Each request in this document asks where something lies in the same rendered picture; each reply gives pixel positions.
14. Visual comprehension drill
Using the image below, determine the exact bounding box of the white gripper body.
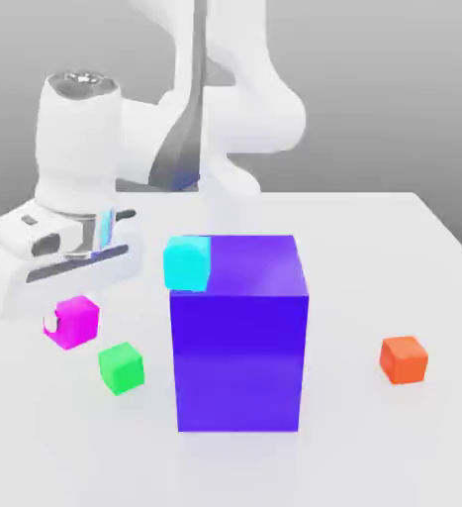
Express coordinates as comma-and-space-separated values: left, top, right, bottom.
0, 223, 143, 320

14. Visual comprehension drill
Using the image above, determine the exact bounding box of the small magenta cube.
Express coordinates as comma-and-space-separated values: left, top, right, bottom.
43, 294, 101, 352

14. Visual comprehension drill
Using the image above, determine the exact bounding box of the small green cube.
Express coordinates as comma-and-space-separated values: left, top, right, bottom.
97, 341, 146, 397

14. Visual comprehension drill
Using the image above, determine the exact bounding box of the small cyan cube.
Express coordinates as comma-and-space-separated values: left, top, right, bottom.
161, 235, 213, 293

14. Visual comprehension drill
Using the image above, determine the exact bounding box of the small orange cube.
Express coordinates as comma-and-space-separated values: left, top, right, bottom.
378, 335, 429, 386

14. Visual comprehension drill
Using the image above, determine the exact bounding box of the large purple box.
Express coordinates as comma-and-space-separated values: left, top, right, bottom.
168, 234, 310, 434

